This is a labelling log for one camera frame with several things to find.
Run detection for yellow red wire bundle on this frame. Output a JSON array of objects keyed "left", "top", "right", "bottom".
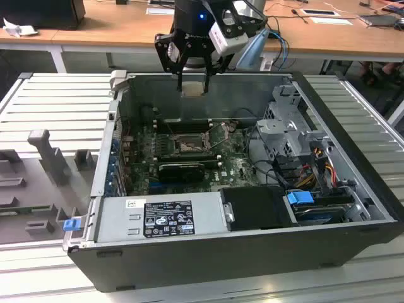
[{"left": 296, "top": 148, "right": 338, "bottom": 190}]

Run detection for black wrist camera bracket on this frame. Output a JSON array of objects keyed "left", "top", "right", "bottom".
[{"left": 219, "top": 6, "right": 269, "bottom": 40}]

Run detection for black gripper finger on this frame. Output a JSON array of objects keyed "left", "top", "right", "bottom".
[
  {"left": 154, "top": 30, "right": 187, "bottom": 93},
  {"left": 203, "top": 53, "right": 235, "bottom": 95}
]

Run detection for green RAM stick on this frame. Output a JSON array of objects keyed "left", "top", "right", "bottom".
[{"left": 0, "top": 205, "right": 51, "bottom": 216}]

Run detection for grey parts rack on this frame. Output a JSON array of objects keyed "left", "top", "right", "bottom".
[{"left": 0, "top": 129, "right": 104, "bottom": 246}]

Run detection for silver metal drive cage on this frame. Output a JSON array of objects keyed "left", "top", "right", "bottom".
[{"left": 254, "top": 82, "right": 335, "bottom": 167}]

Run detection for white framed tablet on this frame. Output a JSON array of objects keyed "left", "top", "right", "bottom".
[{"left": 299, "top": 8, "right": 341, "bottom": 17}]

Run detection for silver power supply unit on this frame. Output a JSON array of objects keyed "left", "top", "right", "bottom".
[{"left": 94, "top": 191, "right": 229, "bottom": 244}]

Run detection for black plastic shroud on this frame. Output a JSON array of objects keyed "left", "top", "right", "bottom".
[{"left": 218, "top": 185, "right": 300, "bottom": 233}]

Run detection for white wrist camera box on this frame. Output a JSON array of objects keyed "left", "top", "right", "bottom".
[{"left": 208, "top": 21, "right": 249, "bottom": 55}]

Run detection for black desktop device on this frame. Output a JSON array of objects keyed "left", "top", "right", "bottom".
[{"left": 0, "top": 0, "right": 86, "bottom": 31}]

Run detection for hard disk in blue carrier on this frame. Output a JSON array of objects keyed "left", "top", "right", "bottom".
[{"left": 285, "top": 190, "right": 352, "bottom": 225}]

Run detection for CPU socket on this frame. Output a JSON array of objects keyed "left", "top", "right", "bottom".
[{"left": 170, "top": 131, "right": 211, "bottom": 156}]

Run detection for blue plastic latch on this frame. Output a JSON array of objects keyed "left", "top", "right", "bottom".
[{"left": 62, "top": 219, "right": 81, "bottom": 234}]

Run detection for silver topped CPU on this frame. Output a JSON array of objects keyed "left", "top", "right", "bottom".
[{"left": 182, "top": 81, "right": 205, "bottom": 98}]

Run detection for black open PC case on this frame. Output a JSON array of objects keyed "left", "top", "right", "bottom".
[{"left": 62, "top": 69, "right": 404, "bottom": 293}]

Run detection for dark notebook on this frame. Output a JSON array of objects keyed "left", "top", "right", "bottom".
[{"left": 358, "top": 14, "right": 399, "bottom": 28}]

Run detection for wooden desk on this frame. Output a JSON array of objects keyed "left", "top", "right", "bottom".
[{"left": 0, "top": 0, "right": 404, "bottom": 75}]

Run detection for metal socket cover frame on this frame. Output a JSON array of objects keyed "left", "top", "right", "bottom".
[{"left": 204, "top": 121, "right": 237, "bottom": 150}]

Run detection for black graphics card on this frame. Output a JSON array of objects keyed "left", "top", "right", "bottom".
[{"left": 157, "top": 162, "right": 205, "bottom": 183}]

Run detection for green motherboard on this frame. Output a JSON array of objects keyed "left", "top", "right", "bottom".
[{"left": 124, "top": 121, "right": 264, "bottom": 196}]

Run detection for white paper sheet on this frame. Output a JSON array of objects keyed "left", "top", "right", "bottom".
[
  {"left": 311, "top": 16, "right": 354, "bottom": 26},
  {"left": 145, "top": 8, "right": 176, "bottom": 16}
]

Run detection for person's feet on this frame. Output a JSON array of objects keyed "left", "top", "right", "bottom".
[{"left": 359, "top": 61, "right": 404, "bottom": 86}]

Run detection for crumpled white paper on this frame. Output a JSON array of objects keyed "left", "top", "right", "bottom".
[{"left": 3, "top": 17, "right": 39, "bottom": 37}]

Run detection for pale blue teach pendant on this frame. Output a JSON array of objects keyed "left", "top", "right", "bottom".
[{"left": 236, "top": 28, "right": 271, "bottom": 70}]

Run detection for black RAM slot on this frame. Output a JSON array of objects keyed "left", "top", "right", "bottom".
[
  {"left": 153, "top": 124, "right": 213, "bottom": 134},
  {"left": 155, "top": 152, "right": 216, "bottom": 160},
  {"left": 156, "top": 157, "right": 222, "bottom": 168}
]

